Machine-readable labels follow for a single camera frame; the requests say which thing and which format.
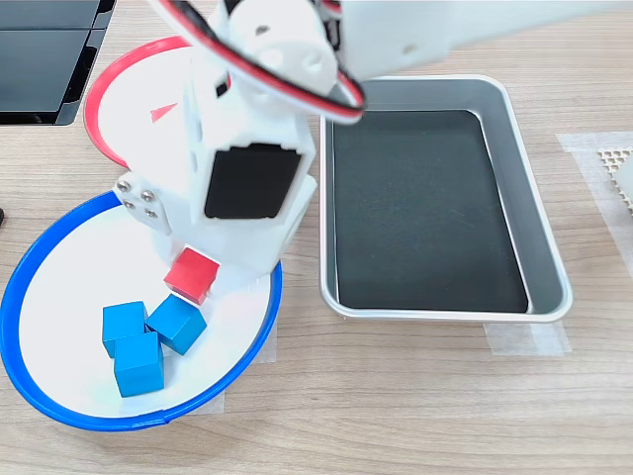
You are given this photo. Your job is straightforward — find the red cube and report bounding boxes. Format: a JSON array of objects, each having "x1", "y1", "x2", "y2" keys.
[
  {"x1": 150, "y1": 102, "x2": 179, "y2": 123},
  {"x1": 163, "y1": 246, "x2": 221, "y2": 305}
]

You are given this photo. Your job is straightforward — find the blue cube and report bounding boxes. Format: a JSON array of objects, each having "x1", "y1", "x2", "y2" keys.
[
  {"x1": 102, "y1": 300, "x2": 149, "y2": 358},
  {"x1": 114, "y1": 331, "x2": 165, "y2": 398},
  {"x1": 146, "y1": 294, "x2": 209, "y2": 355}
]

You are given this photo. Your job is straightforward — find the red-rimmed white plate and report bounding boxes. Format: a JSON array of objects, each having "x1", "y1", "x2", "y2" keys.
[{"x1": 82, "y1": 35, "x2": 219, "y2": 174}]

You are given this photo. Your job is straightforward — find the blue-rimmed white plate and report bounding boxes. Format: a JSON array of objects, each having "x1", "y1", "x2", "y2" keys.
[{"x1": 0, "y1": 190, "x2": 284, "y2": 432}]

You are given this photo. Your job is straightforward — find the black glossy panel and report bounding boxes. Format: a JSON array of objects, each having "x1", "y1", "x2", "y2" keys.
[{"x1": 0, "y1": 0, "x2": 118, "y2": 126}]

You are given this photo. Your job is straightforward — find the black tray mat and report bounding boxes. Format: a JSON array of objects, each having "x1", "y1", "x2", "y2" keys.
[{"x1": 331, "y1": 109, "x2": 530, "y2": 314}]

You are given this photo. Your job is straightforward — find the steel tray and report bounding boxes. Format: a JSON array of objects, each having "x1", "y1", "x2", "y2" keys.
[{"x1": 318, "y1": 73, "x2": 575, "y2": 324}]

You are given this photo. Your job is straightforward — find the pale perforated plate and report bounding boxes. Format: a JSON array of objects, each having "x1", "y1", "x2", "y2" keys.
[{"x1": 595, "y1": 146, "x2": 633, "y2": 217}]

